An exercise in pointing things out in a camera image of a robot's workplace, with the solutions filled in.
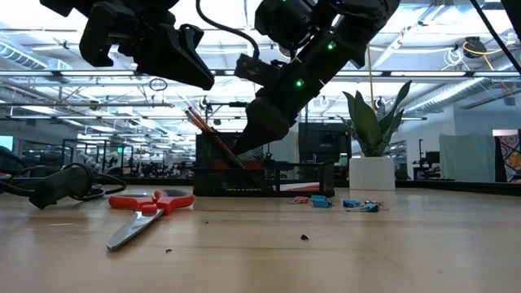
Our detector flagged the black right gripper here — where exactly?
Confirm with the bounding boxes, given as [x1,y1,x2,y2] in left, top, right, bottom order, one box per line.
[232,71,322,156]

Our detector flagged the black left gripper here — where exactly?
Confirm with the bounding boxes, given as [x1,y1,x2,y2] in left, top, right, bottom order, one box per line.
[79,0,215,90]

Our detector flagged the black mesh desk organizer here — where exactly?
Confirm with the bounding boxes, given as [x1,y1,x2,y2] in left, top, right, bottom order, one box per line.
[192,130,336,199]

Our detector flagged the pink sticky note pad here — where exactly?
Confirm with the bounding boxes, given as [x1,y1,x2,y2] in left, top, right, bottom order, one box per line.
[280,182,322,194]

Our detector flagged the white column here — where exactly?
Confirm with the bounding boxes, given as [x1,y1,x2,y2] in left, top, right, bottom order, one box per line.
[268,132,300,164]

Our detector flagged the black cabinet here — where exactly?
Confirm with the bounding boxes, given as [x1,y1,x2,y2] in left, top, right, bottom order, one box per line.
[298,122,352,164]

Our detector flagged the green plant in white pot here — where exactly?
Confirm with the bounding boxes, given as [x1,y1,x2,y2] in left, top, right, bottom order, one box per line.
[341,80,413,191]

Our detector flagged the grey cloth cover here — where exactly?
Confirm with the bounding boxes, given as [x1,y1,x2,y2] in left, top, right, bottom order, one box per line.
[438,133,497,183]

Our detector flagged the colourful artwork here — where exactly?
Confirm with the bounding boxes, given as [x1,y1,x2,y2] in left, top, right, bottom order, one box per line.
[492,129,521,183]

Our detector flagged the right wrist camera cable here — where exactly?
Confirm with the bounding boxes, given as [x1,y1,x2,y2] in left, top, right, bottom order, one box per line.
[195,0,261,58]

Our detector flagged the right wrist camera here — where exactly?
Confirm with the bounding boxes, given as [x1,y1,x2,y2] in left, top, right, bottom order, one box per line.
[234,52,282,87]

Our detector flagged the red-handled scissors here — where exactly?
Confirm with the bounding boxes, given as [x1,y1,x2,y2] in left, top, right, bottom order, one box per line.
[105,189,195,252]

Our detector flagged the black lamp cable with switch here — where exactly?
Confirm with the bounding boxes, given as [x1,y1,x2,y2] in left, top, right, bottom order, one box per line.
[0,162,128,211]

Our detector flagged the black aluminium table frame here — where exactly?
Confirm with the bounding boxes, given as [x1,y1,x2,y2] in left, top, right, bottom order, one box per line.
[120,175,521,197]

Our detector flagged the black ceiling cable reel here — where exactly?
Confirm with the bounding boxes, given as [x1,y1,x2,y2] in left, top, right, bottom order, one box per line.
[462,35,488,58]

